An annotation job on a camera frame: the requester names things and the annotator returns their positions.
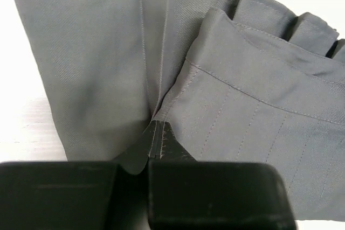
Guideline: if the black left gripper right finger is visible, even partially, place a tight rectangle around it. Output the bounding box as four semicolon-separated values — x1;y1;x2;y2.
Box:
156;121;196;162

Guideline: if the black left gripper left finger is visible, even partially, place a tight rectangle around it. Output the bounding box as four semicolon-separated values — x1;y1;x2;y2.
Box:
112;121;159;174

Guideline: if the grey pleated skirt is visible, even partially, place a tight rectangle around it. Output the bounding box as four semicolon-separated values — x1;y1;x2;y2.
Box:
14;0;344;221

